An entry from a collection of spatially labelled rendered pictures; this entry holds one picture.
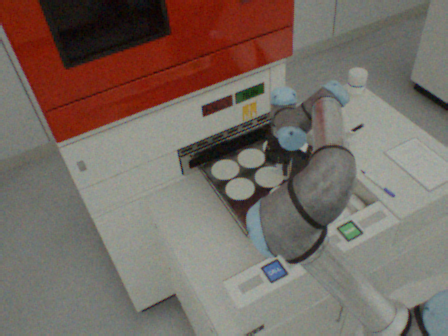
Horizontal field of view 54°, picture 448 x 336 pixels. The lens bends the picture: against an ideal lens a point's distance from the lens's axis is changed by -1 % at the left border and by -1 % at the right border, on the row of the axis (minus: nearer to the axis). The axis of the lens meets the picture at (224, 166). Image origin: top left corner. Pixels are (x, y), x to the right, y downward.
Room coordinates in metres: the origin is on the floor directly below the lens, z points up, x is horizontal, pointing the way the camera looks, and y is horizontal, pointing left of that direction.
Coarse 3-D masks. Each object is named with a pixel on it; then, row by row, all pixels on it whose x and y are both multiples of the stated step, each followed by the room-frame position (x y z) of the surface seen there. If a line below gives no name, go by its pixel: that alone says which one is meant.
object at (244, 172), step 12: (252, 144) 1.21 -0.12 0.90; (228, 156) 1.16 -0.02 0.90; (300, 156) 1.12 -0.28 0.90; (204, 168) 1.11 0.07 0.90; (240, 168) 1.09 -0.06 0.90; (252, 168) 1.09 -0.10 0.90; (300, 168) 1.06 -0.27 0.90; (216, 180) 1.05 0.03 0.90; (228, 180) 1.04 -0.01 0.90; (252, 180) 1.03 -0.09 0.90; (264, 192) 0.97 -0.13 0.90; (240, 204) 0.93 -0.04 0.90; (252, 204) 0.92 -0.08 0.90; (240, 216) 0.88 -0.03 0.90
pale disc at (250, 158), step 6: (246, 150) 1.18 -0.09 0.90; (252, 150) 1.18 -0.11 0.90; (258, 150) 1.18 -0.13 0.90; (240, 156) 1.15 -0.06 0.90; (246, 156) 1.15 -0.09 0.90; (252, 156) 1.15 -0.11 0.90; (258, 156) 1.14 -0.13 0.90; (264, 156) 1.14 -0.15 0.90; (240, 162) 1.12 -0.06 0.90; (246, 162) 1.12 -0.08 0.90; (252, 162) 1.12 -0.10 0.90; (258, 162) 1.11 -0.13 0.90
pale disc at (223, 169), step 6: (216, 162) 1.14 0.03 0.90; (222, 162) 1.13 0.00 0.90; (228, 162) 1.13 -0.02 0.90; (234, 162) 1.13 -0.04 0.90; (216, 168) 1.11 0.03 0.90; (222, 168) 1.10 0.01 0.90; (228, 168) 1.10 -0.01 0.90; (234, 168) 1.10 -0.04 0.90; (216, 174) 1.08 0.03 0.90; (222, 174) 1.07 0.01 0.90; (228, 174) 1.07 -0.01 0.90; (234, 174) 1.07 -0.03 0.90
